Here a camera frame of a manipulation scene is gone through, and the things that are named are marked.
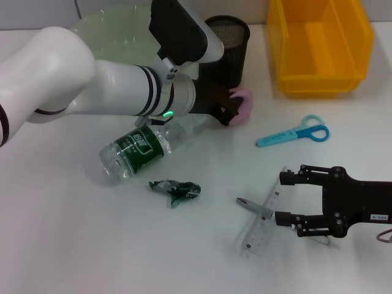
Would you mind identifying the translucent green fruit plate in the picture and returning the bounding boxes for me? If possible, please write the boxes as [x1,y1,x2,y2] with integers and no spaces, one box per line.
[69,3,162,67]

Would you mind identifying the blue capped scissors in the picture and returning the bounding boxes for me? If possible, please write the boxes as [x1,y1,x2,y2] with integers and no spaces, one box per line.
[255,114,331,148]

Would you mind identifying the clear green-label water bottle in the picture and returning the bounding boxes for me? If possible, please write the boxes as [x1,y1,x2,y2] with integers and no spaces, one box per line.
[98,115,209,186]

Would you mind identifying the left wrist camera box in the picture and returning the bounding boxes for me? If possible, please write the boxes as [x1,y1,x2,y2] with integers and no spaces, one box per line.
[148,0,226,66]

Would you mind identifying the green plastic wrapper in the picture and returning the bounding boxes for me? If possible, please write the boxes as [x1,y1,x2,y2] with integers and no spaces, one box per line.
[148,179,202,209]

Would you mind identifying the yellow plastic bin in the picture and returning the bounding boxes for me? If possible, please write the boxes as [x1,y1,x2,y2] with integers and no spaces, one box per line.
[265,0,375,99]

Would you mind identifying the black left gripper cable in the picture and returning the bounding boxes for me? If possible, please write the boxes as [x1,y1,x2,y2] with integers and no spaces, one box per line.
[143,116,168,126]

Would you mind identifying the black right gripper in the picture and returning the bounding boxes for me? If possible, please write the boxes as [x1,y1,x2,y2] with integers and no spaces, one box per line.
[274,164,392,239]

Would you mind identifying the dark right gripper cable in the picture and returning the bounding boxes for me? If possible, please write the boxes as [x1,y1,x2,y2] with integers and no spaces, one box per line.
[375,228,392,244]

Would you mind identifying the black mesh pen holder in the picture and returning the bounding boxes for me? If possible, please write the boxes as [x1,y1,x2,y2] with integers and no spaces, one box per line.
[198,15,251,90]

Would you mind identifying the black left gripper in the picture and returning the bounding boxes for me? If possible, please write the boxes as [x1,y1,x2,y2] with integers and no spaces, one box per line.
[192,78,243,127]

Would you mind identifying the clear plastic ruler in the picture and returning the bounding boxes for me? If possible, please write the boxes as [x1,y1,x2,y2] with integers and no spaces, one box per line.
[243,166,292,257]

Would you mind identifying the pink peach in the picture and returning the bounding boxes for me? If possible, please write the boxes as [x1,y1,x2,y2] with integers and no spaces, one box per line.
[228,87,255,127]

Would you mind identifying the clear grey pen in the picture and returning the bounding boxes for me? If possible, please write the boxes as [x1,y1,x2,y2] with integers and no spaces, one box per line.
[236,197,339,247]

